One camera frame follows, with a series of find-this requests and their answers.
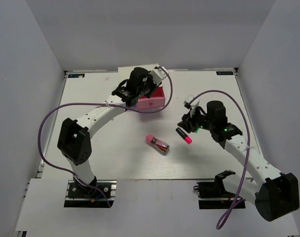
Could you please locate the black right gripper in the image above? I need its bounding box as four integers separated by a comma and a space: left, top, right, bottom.
178, 106, 215, 134

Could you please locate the pink drawer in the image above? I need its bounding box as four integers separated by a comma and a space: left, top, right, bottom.
136, 86, 166, 110

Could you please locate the pink cap highlighter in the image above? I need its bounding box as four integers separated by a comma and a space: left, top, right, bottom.
176, 127, 192, 144

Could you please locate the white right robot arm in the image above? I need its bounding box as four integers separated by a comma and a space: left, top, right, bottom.
178, 101, 300, 222

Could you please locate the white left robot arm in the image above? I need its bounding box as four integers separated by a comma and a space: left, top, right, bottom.
57, 67, 162, 197

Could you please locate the pink lid marker bottle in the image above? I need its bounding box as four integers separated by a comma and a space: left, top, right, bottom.
145, 134, 170, 155

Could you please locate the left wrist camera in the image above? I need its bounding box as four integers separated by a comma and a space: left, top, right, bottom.
150, 64, 169, 86

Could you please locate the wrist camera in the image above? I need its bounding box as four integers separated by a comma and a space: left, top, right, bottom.
184, 95, 200, 117
150, 64, 169, 86

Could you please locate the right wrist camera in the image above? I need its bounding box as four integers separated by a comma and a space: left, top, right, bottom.
184, 95, 200, 117

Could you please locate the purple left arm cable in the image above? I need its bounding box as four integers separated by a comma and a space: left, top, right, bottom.
38, 64, 174, 208

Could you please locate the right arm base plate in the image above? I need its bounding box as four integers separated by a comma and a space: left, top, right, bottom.
193, 170, 235, 210

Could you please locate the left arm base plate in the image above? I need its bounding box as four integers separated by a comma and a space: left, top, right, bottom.
64, 180, 117, 208

